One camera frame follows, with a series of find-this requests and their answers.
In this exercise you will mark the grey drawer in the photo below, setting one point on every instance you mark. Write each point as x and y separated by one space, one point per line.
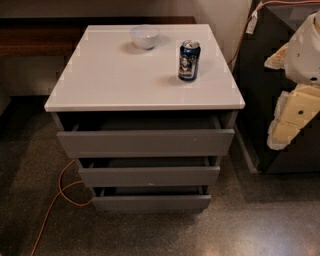
146 143
148 172
129 199

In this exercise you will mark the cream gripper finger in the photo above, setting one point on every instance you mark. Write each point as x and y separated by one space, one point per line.
277 60
293 111

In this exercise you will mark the grey bottom drawer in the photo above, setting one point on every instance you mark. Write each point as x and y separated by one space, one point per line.
129 199

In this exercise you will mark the dark grey bin cabinet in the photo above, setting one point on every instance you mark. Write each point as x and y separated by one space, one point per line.
261 87

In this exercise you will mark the white top drawer cabinet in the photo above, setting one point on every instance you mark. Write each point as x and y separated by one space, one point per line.
111 85

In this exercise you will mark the blue soda can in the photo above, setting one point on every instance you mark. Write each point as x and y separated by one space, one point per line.
188 60

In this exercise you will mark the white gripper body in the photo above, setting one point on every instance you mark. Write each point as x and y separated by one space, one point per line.
304 57

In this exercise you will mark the dark wooden bench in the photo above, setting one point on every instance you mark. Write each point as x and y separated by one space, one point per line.
60 36

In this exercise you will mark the white bowl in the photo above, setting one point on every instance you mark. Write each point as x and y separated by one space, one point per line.
145 36

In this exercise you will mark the grey top drawer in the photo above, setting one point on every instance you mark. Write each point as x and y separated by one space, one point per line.
146 143

